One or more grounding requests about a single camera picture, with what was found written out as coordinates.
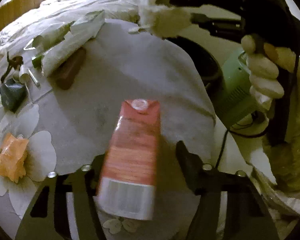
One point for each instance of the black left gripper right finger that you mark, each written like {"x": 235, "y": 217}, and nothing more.
{"x": 247, "y": 216}

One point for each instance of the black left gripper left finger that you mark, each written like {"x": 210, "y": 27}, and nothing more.
{"x": 47, "y": 215}

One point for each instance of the red milk carton front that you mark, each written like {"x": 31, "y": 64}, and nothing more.
{"x": 128, "y": 176}

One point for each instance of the red milk carton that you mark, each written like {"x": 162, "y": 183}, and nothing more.
{"x": 65, "y": 74}
{"x": 128, "y": 176}

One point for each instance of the black round trash bin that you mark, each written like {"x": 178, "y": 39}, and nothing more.
{"x": 206, "y": 65}

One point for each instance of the white gloved right hand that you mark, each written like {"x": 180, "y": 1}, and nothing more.
{"x": 264, "y": 70}

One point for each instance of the orange plastic wrapper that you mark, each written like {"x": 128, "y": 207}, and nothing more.
{"x": 12, "y": 157}

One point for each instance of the grey floral table cloth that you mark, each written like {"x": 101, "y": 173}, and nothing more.
{"x": 68, "y": 128}

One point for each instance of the mint green appliance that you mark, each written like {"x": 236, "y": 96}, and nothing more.
{"x": 234, "y": 101}

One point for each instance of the dark green crumpled packet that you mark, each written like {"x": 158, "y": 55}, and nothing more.
{"x": 12, "y": 94}

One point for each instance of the bed with white duvet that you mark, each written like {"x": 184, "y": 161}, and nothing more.
{"x": 15, "y": 35}

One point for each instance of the white printed plastic bag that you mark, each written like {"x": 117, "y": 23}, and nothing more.
{"x": 81, "y": 31}

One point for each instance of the brown padded headboard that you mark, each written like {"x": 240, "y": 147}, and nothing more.
{"x": 13, "y": 9}

